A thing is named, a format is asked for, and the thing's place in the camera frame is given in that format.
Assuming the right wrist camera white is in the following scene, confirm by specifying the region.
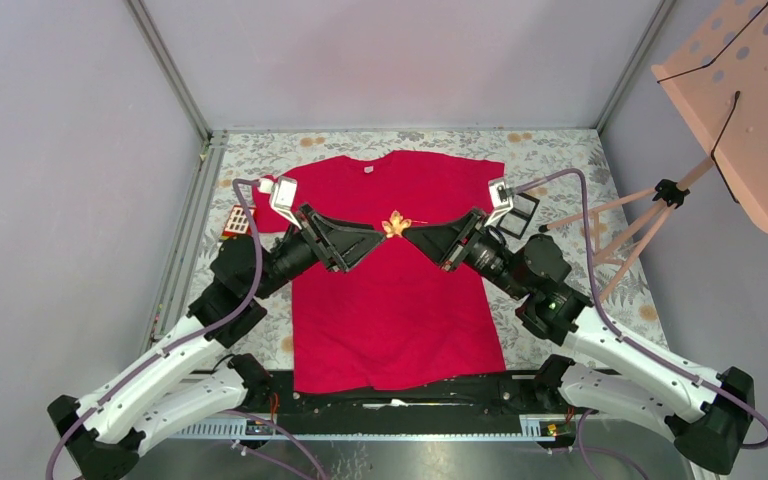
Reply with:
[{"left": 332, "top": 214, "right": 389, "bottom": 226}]
[{"left": 483, "top": 178, "right": 518, "bottom": 227}]

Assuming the orange glitter brooch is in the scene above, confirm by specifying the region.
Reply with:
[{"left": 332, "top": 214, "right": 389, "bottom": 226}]
[{"left": 381, "top": 210, "right": 428, "bottom": 239}]

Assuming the pink perforated music stand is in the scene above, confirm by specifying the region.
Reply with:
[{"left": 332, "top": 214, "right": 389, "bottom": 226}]
[{"left": 541, "top": 1, "right": 768, "bottom": 300}]

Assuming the floral patterned table mat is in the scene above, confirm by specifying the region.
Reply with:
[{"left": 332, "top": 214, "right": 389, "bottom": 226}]
[{"left": 170, "top": 129, "right": 664, "bottom": 372}]

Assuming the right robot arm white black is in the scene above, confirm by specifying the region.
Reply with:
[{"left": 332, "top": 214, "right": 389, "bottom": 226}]
[{"left": 403, "top": 210, "right": 754, "bottom": 475}]

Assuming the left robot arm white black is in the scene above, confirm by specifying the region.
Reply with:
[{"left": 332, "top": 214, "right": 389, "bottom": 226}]
[{"left": 47, "top": 204, "right": 386, "bottom": 479}]

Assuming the silver slotted cable duct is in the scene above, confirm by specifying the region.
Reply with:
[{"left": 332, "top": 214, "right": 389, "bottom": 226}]
[{"left": 171, "top": 407, "right": 556, "bottom": 443}]

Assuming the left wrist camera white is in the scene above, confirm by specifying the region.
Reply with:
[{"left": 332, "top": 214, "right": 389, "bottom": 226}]
[{"left": 257, "top": 176, "right": 301, "bottom": 229}]

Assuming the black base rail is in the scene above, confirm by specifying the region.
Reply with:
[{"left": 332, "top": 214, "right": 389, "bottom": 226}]
[{"left": 224, "top": 354, "right": 597, "bottom": 439}]

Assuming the red toy block house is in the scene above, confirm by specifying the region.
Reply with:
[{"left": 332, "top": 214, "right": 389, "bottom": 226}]
[{"left": 220, "top": 204, "right": 251, "bottom": 241}]

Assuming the black brooch box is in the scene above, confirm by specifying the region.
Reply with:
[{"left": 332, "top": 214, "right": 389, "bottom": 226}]
[{"left": 498, "top": 192, "right": 540, "bottom": 240}]

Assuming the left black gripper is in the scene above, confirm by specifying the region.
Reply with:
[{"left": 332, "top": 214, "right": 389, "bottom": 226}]
[{"left": 253, "top": 203, "right": 387, "bottom": 300}]

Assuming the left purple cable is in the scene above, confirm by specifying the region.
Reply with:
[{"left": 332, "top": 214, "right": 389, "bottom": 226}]
[{"left": 44, "top": 178, "right": 329, "bottom": 480}]

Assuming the red t-shirt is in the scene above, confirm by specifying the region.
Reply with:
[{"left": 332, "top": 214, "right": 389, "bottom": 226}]
[{"left": 288, "top": 150, "right": 505, "bottom": 394}]

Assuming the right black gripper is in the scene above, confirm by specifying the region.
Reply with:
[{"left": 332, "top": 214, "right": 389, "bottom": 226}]
[{"left": 402, "top": 206, "right": 530, "bottom": 300}]

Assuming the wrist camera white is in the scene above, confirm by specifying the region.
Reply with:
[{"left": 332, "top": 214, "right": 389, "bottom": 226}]
[
  {"left": 257, "top": 176, "right": 301, "bottom": 229},
  {"left": 483, "top": 178, "right": 518, "bottom": 227}
]

